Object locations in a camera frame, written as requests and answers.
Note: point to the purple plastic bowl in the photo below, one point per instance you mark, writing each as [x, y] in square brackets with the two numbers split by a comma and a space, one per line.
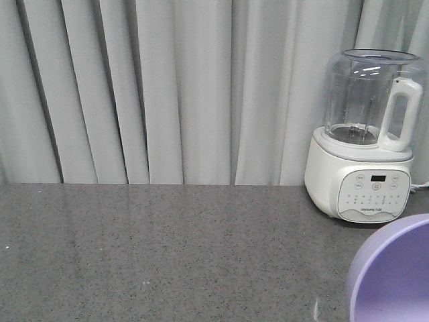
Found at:
[388, 277]

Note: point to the grey-white pleated curtain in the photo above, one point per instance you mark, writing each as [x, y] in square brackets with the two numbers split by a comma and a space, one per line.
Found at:
[177, 92]

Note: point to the white blender with clear jar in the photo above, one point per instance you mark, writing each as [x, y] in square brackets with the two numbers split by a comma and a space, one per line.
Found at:
[360, 157]

